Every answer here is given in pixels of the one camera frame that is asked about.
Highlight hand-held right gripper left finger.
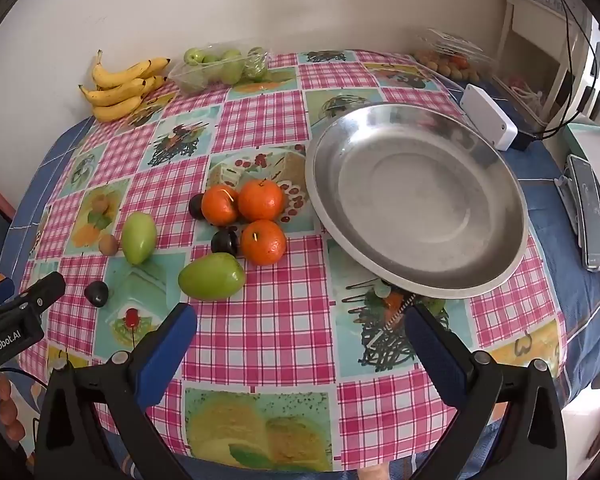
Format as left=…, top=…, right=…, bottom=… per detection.
left=34, top=302, right=201, bottom=480

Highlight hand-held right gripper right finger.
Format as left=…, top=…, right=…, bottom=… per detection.
left=404, top=304, right=567, bottom=480

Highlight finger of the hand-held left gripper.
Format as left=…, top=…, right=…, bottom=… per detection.
left=9, top=271, right=67, bottom=312

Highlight round green jujube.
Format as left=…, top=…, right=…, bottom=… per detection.
left=178, top=252, right=246, bottom=302

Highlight elongated green jujube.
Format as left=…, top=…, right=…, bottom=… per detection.
left=120, top=211, right=158, bottom=266

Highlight orange tangerine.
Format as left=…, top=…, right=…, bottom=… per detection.
left=237, top=179, right=286, bottom=222
left=201, top=185, right=241, bottom=227
left=241, top=219, right=287, bottom=266

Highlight round metal plate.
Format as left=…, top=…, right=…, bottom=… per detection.
left=305, top=102, right=531, bottom=301

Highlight bag of green fruits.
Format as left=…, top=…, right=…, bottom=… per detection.
left=169, top=40, right=273, bottom=95

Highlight blue tablecloth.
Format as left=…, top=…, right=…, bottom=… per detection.
left=0, top=50, right=600, bottom=480

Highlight yellow banana bunch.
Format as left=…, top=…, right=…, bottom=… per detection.
left=78, top=50, right=172, bottom=122

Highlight smartphone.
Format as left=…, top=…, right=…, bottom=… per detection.
left=566, top=154, right=600, bottom=272

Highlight grey phone stand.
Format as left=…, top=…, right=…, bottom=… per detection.
left=554, top=172, right=588, bottom=238

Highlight white plastic box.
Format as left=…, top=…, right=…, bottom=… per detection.
left=460, top=83, right=518, bottom=152

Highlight pink plaid printed tablecloth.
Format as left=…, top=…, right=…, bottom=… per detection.
left=17, top=50, right=568, bottom=473

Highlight white mesh bag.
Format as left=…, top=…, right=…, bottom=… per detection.
left=502, top=74, right=543, bottom=108

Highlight pile of small green jujubes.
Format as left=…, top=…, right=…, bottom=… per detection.
left=182, top=46, right=270, bottom=86

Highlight pile of brown longans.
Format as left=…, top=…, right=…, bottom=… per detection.
left=415, top=50, right=481, bottom=81

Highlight clear plastic clamshell box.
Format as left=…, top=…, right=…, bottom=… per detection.
left=414, top=29, right=486, bottom=83

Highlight white chair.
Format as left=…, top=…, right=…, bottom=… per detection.
left=495, top=0, right=588, bottom=126

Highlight black cables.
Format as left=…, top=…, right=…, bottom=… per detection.
left=527, top=0, right=600, bottom=141

